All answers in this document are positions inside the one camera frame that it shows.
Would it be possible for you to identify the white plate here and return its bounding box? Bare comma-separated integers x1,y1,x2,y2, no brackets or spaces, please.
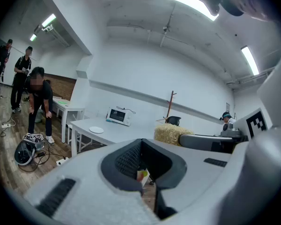
89,126,105,134

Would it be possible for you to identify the black head-worn camera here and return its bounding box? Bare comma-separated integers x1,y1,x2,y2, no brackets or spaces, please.
200,0,221,16

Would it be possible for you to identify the green bag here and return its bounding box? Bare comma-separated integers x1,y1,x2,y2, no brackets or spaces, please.
34,109,44,124

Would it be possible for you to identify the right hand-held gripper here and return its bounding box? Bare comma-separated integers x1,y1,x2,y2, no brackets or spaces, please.
179,108,273,150

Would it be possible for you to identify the black floor cable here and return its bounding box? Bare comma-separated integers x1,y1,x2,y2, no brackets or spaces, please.
18,146,68,173

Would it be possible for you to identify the white microwave oven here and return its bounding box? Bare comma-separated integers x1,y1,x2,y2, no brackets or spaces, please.
106,106,132,127

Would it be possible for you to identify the black microwave cable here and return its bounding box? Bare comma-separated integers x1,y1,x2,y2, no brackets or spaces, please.
116,105,136,114

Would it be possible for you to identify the wooden coat rack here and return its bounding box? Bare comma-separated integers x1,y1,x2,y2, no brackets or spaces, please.
165,90,177,121

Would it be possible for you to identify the small white table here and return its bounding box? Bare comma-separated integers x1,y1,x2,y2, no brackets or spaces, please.
52,97,85,143

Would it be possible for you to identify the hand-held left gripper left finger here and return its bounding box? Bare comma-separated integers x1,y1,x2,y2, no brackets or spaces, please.
25,138,160,225

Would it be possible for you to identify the open grey equipment case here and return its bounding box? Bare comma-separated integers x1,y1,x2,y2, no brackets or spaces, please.
14,133,47,166

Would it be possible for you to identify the tan scrubbing sponge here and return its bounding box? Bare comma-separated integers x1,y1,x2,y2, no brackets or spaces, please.
154,123,195,147

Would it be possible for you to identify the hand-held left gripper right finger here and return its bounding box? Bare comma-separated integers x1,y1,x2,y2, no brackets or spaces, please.
141,138,249,220

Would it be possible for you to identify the small white printed box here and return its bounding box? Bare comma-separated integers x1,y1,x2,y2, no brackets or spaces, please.
136,169,151,188

